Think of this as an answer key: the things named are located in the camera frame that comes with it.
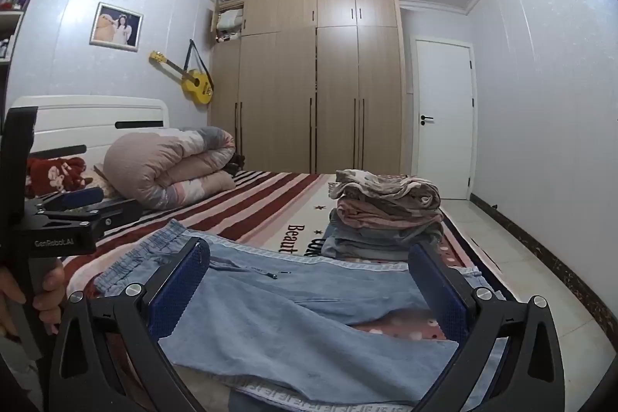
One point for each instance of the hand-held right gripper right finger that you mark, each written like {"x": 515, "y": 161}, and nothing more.
{"x": 440, "y": 296}

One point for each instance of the dark baseboard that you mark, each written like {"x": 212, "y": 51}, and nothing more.
{"x": 545, "y": 255}

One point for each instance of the yellow guitar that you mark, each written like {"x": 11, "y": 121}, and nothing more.
{"x": 197, "y": 86}

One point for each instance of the pink folded garment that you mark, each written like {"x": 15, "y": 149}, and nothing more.
{"x": 381, "y": 214}

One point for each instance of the striped dotted printed blanket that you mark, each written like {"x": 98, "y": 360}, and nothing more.
{"x": 270, "y": 204}

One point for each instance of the framed wall photo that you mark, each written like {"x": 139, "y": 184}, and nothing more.
{"x": 117, "y": 27}

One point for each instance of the dark cloth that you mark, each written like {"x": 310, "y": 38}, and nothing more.
{"x": 236, "y": 163}

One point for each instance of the grey floral folded garment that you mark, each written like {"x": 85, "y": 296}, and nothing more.
{"x": 386, "y": 187}

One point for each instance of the white door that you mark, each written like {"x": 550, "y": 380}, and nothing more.
{"x": 442, "y": 117}

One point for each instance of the light blue denim pants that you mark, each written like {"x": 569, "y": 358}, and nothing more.
{"x": 289, "y": 296}

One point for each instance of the folded bedding in wardrobe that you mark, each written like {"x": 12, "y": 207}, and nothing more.
{"x": 228, "y": 22}

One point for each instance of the light wooden wardrobe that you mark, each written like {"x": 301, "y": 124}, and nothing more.
{"x": 309, "y": 84}

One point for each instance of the person's left hand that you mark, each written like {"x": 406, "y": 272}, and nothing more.
{"x": 48, "y": 291}

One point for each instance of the white bed headboard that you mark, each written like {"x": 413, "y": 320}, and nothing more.
{"x": 96, "y": 117}

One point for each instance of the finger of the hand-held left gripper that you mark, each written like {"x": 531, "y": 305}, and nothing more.
{"x": 79, "y": 197}
{"x": 120, "y": 210}

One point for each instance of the rolled pink grey quilt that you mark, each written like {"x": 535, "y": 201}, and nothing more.
{"x": 169, "y": 166}

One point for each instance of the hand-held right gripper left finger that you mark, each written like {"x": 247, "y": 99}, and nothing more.
{"x": 177, "y": 291}

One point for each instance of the folded blue grey garment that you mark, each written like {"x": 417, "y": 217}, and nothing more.
{"x": 376, "y": 245}

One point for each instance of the wall shelf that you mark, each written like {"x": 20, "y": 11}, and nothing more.
{"x": 14, "y": 18}

